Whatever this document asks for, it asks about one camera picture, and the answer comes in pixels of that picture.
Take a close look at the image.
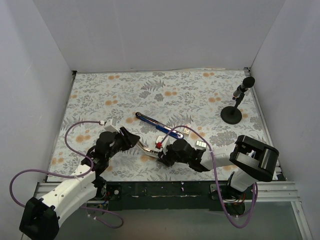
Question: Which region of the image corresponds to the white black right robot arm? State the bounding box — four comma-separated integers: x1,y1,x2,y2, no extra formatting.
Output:
155,135,279,199

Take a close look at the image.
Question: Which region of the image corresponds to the black microphone on stand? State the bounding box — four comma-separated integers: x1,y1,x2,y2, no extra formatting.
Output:
220,76,256,125

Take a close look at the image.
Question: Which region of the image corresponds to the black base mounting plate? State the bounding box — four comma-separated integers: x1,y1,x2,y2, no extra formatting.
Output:
99,181,246,212

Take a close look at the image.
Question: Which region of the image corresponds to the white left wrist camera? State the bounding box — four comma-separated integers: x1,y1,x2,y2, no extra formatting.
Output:
104,118,120,133

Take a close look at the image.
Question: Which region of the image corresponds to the blue black stapler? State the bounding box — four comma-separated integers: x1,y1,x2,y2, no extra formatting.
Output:
135,112,184,140

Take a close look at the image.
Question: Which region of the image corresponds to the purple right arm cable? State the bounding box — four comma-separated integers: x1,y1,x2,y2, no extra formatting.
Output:
159,125,259,229

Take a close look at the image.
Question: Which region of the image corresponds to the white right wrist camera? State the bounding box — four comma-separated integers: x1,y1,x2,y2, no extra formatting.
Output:
155,135,170,154

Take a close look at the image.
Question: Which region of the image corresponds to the metal stapler magazine rail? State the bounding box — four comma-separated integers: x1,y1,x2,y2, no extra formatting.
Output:
136,141,159,158

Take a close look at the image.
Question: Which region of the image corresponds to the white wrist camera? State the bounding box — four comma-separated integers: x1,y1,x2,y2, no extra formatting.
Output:
104,118,120,133
155,135,170,154

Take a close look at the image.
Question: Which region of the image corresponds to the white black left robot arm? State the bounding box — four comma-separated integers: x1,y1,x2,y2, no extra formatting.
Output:
19,127,140,240

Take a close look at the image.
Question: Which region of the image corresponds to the white staple box sleeve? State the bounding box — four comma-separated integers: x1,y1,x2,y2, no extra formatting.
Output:
183,127,191,136

